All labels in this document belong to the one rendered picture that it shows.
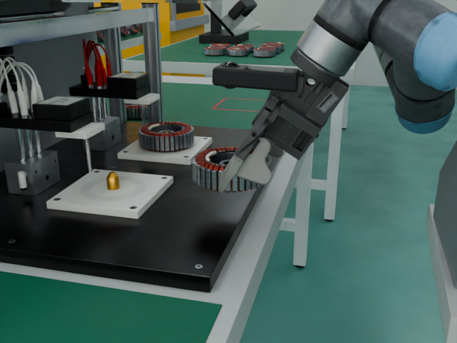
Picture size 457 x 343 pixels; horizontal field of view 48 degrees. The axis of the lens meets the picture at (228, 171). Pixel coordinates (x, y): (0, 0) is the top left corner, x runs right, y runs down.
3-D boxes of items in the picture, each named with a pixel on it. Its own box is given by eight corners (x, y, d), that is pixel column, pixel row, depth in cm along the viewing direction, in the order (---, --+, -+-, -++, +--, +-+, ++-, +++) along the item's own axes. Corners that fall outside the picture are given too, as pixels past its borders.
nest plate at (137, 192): (173, 182, 87) (173, 175, 87) (138, 219, 74) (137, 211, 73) (94, 175, 91) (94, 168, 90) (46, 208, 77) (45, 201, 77)
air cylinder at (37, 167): (60, 180, 89) (57, 150, 87) (35, 196, 82) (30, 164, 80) (35, 177, 90) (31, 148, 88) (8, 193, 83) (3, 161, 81)
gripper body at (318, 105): (295, 165, 68) (349, 90, 63) (242, 129, 68) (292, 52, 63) (302, 148, 75) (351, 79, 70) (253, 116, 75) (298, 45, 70)
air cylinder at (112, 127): (122, 141, 111) (120, 116, 109) (105, 151, 104) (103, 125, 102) (100, 139, 112) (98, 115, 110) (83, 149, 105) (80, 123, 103)
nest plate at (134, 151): (212, 142, 109) (212, 137, 109) (190, 165, 96) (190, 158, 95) (147, 137, 113) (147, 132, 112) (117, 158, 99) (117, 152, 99)
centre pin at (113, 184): (122, 186, 83) (120, 171, 82) (116, 190, 81) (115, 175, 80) (110, 185, 83) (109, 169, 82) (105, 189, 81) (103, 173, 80)
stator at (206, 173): (274, 170, 79) (275, 147, 78) (260, 197, 69) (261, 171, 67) (205, 165, 81) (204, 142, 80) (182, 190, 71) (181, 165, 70)
